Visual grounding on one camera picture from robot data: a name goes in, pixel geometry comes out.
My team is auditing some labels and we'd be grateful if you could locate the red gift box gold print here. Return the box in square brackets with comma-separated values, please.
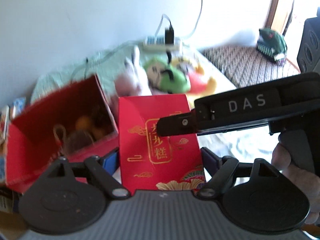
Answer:
[118, 94, 206, 194]

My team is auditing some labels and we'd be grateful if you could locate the orange fruit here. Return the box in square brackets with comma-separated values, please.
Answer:
[75, 115, 93, 132]

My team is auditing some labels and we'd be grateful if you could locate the printed adhesive tape roll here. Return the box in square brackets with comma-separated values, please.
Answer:
[64, 130, 94, 154]

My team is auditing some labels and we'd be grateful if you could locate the brown leather strap red ribbon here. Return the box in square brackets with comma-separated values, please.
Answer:
[49, 124, 69, 162]

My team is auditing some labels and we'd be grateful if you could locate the person's right hand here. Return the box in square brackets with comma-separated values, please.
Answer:
[271, 143, 319, 225]

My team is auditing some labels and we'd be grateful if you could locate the black speaker box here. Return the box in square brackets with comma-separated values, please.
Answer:
[297, 17, 320, 73]

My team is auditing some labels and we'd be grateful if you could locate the red cardboard storage box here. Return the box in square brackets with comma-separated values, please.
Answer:
[5, 75, 119, 193]

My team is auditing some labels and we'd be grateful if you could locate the brown patterned cushion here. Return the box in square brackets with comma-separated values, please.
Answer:
[202, 46, 300, 88]

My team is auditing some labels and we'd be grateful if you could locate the green crocodile plush toy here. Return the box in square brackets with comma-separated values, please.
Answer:
[256, 28, 287, 65]

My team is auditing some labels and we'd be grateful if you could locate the pink plush bunny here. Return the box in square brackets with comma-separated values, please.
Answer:
[114, 46, 152, 97]

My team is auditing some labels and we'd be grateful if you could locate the mint green bear bedsheet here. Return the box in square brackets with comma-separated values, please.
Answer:
[30, 40, 142, 104]

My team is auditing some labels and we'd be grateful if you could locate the white blue power strip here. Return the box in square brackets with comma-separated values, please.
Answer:
[143, 36, 181, 51]

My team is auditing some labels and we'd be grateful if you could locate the black power adapter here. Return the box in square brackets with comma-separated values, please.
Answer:
[164, 26, 175, 45]

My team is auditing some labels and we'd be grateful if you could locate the black charging cable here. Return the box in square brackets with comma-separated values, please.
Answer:
[69, 44, 136, 83]

